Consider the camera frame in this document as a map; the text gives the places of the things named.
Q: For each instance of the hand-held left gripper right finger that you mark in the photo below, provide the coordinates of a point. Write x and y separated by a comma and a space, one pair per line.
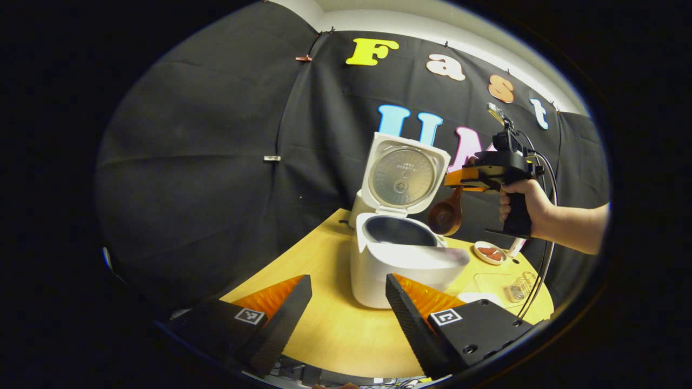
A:
411, 329

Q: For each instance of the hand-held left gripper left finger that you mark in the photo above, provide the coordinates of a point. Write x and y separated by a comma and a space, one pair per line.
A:
281, 329

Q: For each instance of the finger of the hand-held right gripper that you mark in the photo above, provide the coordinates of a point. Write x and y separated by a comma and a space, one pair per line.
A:
459, 176
476, 189

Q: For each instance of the brown wooden spoon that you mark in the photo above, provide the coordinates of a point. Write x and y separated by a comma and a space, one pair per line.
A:
446, 216

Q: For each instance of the white rice cooker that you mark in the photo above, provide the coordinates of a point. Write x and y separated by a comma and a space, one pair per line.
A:
389, 273

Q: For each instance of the clear rice container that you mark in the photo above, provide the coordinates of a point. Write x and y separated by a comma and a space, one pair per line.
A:
489, 281

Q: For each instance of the white round plate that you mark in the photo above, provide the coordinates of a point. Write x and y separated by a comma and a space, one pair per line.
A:
481, 256

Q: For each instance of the clear bottle pink label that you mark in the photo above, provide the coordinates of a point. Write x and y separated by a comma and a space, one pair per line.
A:
516, 248

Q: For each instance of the black backdrop cloth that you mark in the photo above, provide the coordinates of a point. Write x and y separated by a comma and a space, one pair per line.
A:
189, 162

